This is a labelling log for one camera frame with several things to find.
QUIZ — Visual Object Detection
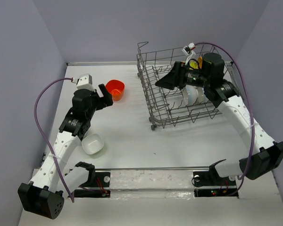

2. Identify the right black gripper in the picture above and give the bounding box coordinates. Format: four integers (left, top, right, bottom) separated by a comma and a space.
156, 61, 211, 89

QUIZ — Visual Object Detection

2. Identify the white round bowl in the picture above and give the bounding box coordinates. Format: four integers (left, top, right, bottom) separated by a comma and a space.
183, 85, 199, 106
197, 87, 206, 104

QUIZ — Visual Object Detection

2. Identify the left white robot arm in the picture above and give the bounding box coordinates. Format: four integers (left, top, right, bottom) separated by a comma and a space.
17, 84, 113, 219

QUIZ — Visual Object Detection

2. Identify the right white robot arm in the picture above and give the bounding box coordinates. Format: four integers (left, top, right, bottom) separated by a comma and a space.
155, 52, 283, 185

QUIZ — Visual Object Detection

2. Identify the orange square bowl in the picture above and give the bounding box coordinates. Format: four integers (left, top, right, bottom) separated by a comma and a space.
105, 80, 125, 101

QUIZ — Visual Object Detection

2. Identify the green round bowl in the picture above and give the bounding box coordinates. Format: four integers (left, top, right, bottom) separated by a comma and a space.
189, 59, 201, 70

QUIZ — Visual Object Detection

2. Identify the yellow round bowl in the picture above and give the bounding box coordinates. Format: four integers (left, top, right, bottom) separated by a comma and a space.
197, 56, 203, 69

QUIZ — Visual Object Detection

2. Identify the white square bowl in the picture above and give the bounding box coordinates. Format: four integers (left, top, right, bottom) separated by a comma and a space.
82, 134, 104, 155

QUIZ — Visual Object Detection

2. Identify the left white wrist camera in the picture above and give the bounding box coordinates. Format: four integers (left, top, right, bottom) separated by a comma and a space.
76, 74, 95, 92

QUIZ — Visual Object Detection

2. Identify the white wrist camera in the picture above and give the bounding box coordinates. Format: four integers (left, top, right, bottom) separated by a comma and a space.
182, 42, 196, 65
76, 74, 95, 92

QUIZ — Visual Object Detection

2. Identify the grey wire dish rack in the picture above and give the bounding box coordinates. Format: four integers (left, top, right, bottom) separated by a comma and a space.
136, 42, 239, 130

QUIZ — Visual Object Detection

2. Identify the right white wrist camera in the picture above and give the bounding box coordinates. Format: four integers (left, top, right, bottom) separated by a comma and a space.
182, 42, 196, 65

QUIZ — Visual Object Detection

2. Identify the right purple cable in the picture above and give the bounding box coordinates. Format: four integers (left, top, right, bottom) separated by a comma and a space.
193, 42, 254, 196

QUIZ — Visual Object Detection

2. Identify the purple cable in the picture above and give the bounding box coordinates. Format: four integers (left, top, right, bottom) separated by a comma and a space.
193, 42, 254, 196
34, 77, 79, 203

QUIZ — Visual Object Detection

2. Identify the metal front rail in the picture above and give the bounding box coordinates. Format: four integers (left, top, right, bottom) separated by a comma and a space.
96, 166, 209, 171

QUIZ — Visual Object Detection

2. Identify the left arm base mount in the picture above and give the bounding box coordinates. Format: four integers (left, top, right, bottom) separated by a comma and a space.
74, 171, 111, 198

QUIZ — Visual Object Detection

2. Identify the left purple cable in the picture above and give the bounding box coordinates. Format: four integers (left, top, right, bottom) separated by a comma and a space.
34, 77, 79, 203

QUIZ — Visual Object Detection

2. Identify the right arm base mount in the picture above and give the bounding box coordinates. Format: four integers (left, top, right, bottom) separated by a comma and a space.
191, 171, 238, 198

